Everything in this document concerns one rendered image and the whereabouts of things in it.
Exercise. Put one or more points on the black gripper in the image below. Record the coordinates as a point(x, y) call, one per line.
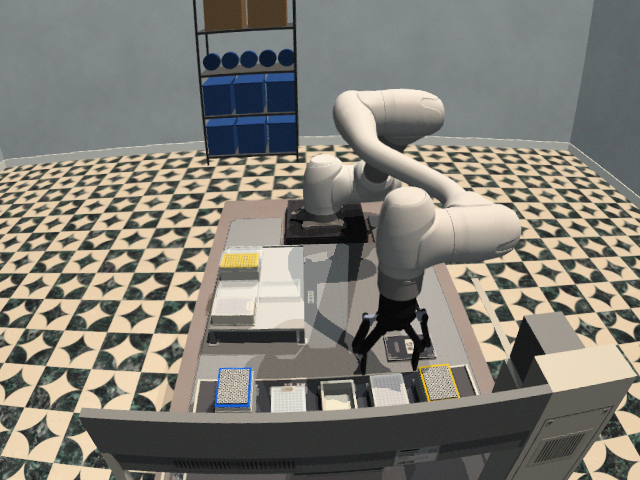
point(389, 317)

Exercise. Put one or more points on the beige one-well reservoir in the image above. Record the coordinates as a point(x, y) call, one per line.
point(338, 395)

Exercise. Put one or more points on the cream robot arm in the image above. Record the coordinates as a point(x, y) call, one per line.
point(409, 238)

